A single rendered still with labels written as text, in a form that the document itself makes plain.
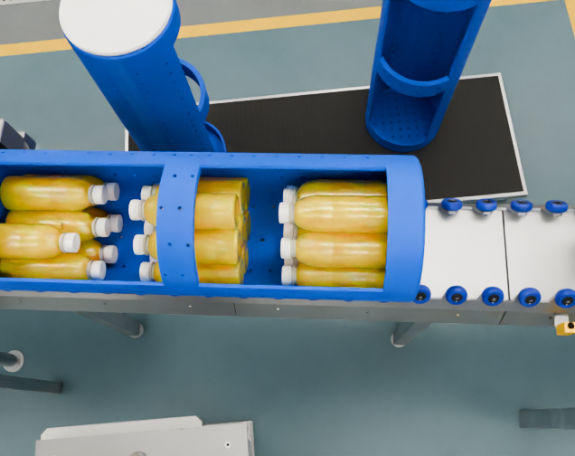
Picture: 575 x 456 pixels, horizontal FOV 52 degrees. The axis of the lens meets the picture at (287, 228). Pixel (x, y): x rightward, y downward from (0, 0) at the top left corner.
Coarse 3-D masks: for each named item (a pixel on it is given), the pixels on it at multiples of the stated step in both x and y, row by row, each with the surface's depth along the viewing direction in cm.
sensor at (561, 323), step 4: (556, 316) 126; (560, 316) 126; (564, 316) 126; (556, 320) 126; (560, 320) 126; (564, 320) 126; (568, 320) 126; (556, 324) 126; (560, 324) 124; (564, 324) 122; (568, 324) 121; (572, 324) 121; (556, 328) 126; (560, 328) 124; (564, 328) 121; (568, 328) 121; (572, 328) 121; (560, 332) 124; (564, 332) 122; (568, 332) 121; (572, 332) 121
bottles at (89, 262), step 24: (24, 216) 119; (48, 216) 119; (72, 216) 118; (96, 216) 126; (120, 216) 128; (240, 216) 117; (0, 264) 116; (24, 264) 116; (48, 264) 116; (72, 264) 116; (96, 264) 117; (144, 264) 117; (216, 264) 114; (240, 264) 115; (288, 264) 121
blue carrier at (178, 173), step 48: (192, 192) 104; (96, 240) 131; (192, 240) 103; (0, 288) 114; (48, 288) 113; (96, 288) 112; (144, 288) 110; (192, 288) 109; (240, 288) 108; (288, 288) 108; (336, 288) 107; (384, 288) 105
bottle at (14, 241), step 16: (0, 224) 114; (16, 224) 114; (32, 224) 114; (0, 240) 112; (16, 240) 112; (32, 240) 112; (48, 240) 112; (0, 256) 114; (16, 256) 113; (32, 256) 113; (48, 256) 114
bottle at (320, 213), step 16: (288, 208) 109; (304, 208) 107; (320, 208) 106; (336, 208) 106; (352, 208) 106; (368, 208) 106; (384, 208) 105; (304, 224) 108; (320, 224) 107; (336, 224) 107; (352, 224) 106; (368, 224) 106; (384, 224) 106
